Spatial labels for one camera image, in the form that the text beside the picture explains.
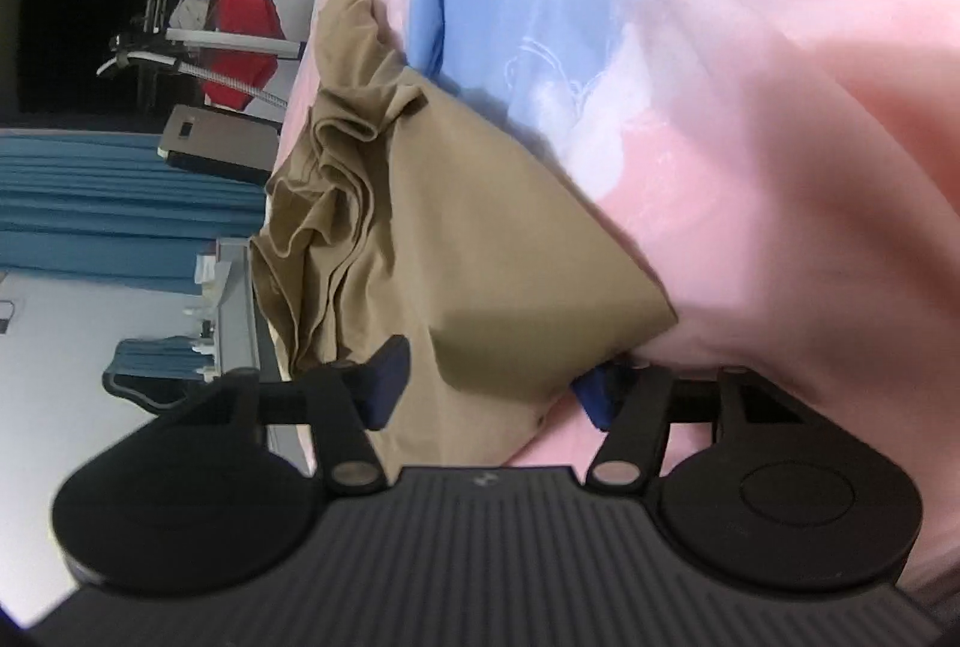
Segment red cloth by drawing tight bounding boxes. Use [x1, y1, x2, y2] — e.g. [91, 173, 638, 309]
[199, 0, 286, 111]

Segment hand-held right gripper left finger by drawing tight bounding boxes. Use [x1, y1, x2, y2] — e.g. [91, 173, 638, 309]
[187, 333, 412, 496]

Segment cluster of small desk bottles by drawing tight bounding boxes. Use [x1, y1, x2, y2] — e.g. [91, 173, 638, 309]
[182, 251, 227, 382]

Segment black office chair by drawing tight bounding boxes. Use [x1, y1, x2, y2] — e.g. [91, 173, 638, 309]
[101, 334, 220, 417]

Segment grey board with black edge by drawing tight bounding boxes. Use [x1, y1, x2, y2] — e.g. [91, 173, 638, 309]
[160, 104, 284, 184]

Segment white desk with drawers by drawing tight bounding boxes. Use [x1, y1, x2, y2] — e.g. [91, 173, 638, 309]
[193, 236, 308, 472]

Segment tan t-shirt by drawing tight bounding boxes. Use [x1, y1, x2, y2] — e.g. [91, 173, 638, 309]
[250, 0, 680, 468]

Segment pastel tie-dye bed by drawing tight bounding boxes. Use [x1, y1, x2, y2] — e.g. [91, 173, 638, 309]
[266, 0, 960, 618]

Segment blue curtain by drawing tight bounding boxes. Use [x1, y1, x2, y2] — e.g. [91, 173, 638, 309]
[0, 129, 269, 279]

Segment dark window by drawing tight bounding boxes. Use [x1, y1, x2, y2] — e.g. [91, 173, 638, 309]
[0, 0, 245, 119]

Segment metal stand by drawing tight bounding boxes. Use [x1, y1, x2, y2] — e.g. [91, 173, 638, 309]
[96, 26, 308, 109]

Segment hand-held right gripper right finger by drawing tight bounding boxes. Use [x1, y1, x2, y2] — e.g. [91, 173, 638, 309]
[572, 358, 809, 490]

